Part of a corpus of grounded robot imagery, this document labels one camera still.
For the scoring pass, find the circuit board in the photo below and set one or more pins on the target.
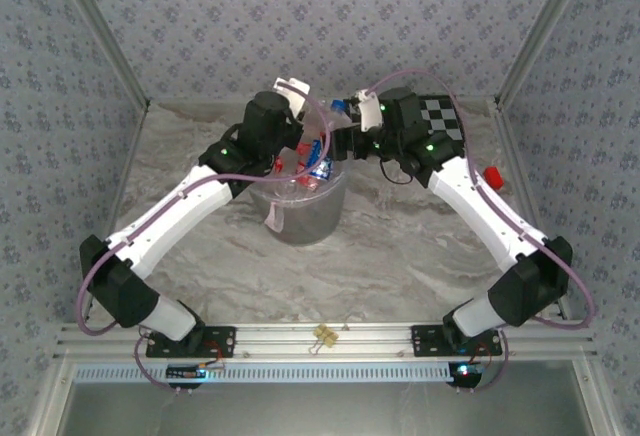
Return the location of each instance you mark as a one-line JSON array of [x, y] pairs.
[[185, 372], [465, 373]]

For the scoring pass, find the grey metal panel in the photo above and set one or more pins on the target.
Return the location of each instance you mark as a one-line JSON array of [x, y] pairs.
[[320, 411]]

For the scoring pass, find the left circuit board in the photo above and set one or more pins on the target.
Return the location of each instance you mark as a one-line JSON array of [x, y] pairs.
[[185, 372]]

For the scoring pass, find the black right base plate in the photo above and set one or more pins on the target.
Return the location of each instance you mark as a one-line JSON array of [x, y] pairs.
[[425, 341]]

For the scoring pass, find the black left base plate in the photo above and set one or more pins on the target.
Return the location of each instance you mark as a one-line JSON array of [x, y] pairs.
[[225, 341]]

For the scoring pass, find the aluminium mounting rail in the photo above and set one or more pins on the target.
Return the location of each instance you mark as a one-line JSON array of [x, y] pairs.
[[280, 341]]

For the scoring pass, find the right circuit board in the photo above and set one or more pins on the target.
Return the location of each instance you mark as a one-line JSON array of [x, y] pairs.
[[465, 373]]

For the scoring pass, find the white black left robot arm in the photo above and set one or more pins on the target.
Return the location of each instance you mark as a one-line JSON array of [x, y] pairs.
[[165, 221]]

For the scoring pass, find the black white checkerboard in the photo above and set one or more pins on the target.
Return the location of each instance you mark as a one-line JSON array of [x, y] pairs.
[[440, 116]]

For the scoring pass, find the beige binder clip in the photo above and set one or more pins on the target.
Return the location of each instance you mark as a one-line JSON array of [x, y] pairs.
[[327, 337]]

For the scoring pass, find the aluminium frame post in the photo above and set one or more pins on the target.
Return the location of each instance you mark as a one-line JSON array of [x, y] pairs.
[[545, 31], [95, 21]]

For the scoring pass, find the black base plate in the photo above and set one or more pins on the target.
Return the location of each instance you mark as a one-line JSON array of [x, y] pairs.
[[225, 341], [425, 341]]

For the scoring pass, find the blue label plastic bottle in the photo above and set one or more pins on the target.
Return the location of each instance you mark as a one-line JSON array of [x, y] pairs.
[[322, 170]]

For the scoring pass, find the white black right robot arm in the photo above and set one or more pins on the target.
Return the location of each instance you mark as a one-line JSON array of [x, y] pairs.
[[480, 216]]

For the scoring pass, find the clear plastic bin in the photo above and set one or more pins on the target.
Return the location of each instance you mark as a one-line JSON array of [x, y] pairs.
[[310, 221]]

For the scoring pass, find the red plastic cap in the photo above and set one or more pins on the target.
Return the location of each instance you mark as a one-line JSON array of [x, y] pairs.
[[494, 178]]

